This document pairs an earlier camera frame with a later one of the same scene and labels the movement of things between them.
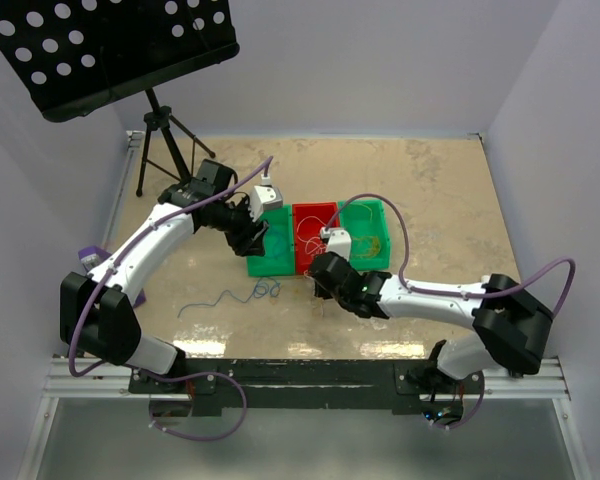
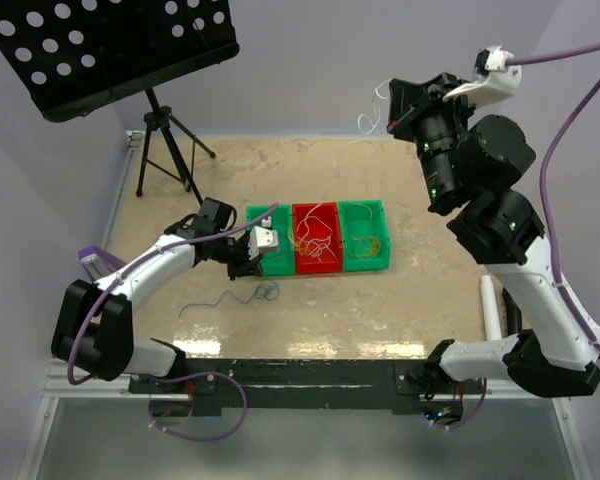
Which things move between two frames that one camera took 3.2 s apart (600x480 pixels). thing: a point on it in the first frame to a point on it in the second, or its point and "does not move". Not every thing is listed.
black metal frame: [303, 385] does not move
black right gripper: [321, 292] to [413, 101]
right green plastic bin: [368, 223] does not move
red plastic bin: [307, 220] does not move
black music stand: [79, 56] does not move
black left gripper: [250, 239] to [247, 266]
